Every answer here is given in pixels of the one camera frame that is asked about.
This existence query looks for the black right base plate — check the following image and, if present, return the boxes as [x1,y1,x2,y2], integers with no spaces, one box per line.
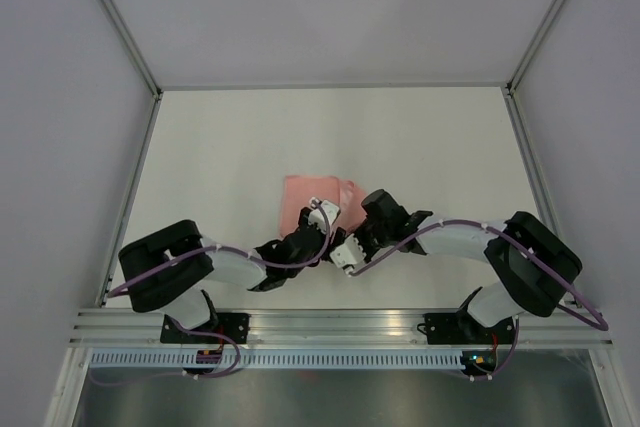
[416,312,515,346]

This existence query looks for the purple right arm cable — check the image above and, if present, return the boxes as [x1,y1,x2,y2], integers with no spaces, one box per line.
[347,219,610,383]

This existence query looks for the pink satin napkin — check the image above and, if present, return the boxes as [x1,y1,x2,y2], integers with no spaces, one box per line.
[279,175,368,237]

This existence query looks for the aluminium frame post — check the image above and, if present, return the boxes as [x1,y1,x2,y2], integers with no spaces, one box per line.
[97,0,162,100]
[503,0,569,97]

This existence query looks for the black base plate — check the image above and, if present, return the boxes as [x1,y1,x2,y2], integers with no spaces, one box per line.
[416,312,515,346]
[160,312,250,345]

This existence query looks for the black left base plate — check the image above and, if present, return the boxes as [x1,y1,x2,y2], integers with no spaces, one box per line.
[160,312,250,345]

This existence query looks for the white slotted cable duct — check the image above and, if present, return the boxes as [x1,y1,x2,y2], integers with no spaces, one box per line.
[90,348,463,370]

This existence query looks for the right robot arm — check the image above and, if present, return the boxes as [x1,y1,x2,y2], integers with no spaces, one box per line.
[343,189,583,342]

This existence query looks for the right aluminium frame post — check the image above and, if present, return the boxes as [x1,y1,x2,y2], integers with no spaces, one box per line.
[503,0,569,97]

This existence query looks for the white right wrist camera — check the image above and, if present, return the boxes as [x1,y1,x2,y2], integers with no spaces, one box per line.
[329,235,367,275]

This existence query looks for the aluminium front rail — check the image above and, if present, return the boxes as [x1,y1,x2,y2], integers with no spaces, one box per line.
[68,308,613,350]

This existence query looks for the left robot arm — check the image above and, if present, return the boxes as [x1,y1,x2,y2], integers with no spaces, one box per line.
[107,199,340,343]

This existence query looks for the left aluminium frame post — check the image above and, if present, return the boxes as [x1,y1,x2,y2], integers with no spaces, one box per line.
[97,0,162,100]

